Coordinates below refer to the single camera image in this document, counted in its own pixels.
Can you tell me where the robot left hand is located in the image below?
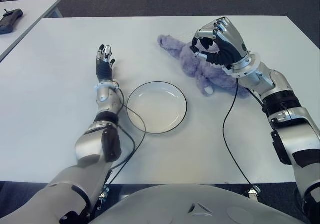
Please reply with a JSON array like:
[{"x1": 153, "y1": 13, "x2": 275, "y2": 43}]
[{"x1": 95, "y1": 44, "x2": 116, "y2": 83}]

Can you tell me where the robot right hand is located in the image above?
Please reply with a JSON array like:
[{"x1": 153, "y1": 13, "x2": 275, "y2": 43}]
[{"x1": 191, "y1": 16, "x2": 251, "y2": 69}]

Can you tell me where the purple plush bunny doll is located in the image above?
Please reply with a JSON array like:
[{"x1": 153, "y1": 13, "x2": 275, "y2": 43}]
[{"x1": 156, "y1": 34, "x2": 250, "y2": 99}]

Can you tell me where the white plate black rim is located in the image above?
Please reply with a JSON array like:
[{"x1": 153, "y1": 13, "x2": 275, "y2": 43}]
[{"x1": 126, "y1": 81, "x2": 188, "y2": 135}]

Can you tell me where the white side table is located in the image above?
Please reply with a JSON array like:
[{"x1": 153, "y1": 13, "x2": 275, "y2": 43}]
[{"x1": 0, "y1": 0, "x2": 63, "y2": 63}]

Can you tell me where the black handheld controller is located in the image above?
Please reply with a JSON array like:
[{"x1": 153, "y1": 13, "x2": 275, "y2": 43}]
[{"x1": 0, "y1": 8, "x2": 25, "y2": 35}]

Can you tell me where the metal table clamp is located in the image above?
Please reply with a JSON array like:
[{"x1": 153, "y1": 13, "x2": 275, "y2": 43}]
[
  {"x1": 246, "y1": 186, "x2": 262, "y2": 201},
  {"x1": 99, "y1": 185, "x2": 111, "y2": 210}
]

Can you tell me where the grey robot torso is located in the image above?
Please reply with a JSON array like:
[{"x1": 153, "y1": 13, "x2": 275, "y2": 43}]
[{"x1": 91, "y1": 183, "x2": 305, "y2": 224}]

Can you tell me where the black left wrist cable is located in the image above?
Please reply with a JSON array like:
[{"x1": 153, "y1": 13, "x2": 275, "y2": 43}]
[{"x1": 101, "y1": 87, "x2": 147, "y2": 185}]

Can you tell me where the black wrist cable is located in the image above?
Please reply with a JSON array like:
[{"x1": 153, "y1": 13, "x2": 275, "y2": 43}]
[
  {"x1": 222, "y1": 80, "x2": 261, "y2": 192},
  {"x1": 101, "y1": 87, "x2": 147, "y2": 185}
]

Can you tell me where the black left elbow cable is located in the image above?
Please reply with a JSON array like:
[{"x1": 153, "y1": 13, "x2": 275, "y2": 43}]
[{"x1": 109, "y1": 127, "x2": 137, "y2": 170}]

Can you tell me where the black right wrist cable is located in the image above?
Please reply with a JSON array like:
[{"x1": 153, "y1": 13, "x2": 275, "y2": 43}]
[{"x1": 222, "y1": 80, "x2": 261, "y2": 192}]

